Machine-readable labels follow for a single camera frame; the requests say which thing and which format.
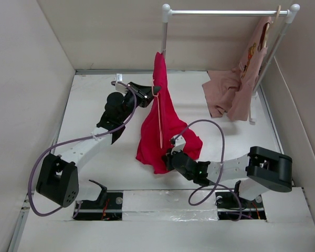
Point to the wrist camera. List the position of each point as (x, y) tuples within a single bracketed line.
[(178, 143), (118, 84)]

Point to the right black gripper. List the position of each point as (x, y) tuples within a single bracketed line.
[(167, 159)]

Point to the white clothes rack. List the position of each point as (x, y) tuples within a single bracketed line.
[(289, 16)]

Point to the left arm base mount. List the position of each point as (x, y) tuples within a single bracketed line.
[(96, 202)]

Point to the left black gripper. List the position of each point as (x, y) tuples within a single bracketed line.
[(145, 93)]

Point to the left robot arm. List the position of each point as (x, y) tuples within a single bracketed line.
[(58, 179)]

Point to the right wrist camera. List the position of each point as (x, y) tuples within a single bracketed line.
[(178, 143)]

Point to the wooden hanger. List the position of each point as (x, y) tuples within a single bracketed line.
[(269, 27)]

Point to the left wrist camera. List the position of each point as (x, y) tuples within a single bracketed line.
[(118, 84)]

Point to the red t shirt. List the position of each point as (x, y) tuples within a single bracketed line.
[(149, 152)]

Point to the hanging pink printed shirt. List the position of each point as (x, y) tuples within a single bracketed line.
[(249, 66)]

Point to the pink wire hanger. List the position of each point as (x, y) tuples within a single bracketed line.
[(156, 96)]

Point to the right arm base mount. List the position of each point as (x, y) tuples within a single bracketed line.
[(231, 207)]

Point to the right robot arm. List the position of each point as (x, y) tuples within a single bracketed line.
[(256, 172)]

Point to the pink shirt on floor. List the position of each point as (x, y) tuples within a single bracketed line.
[(220, 91)]

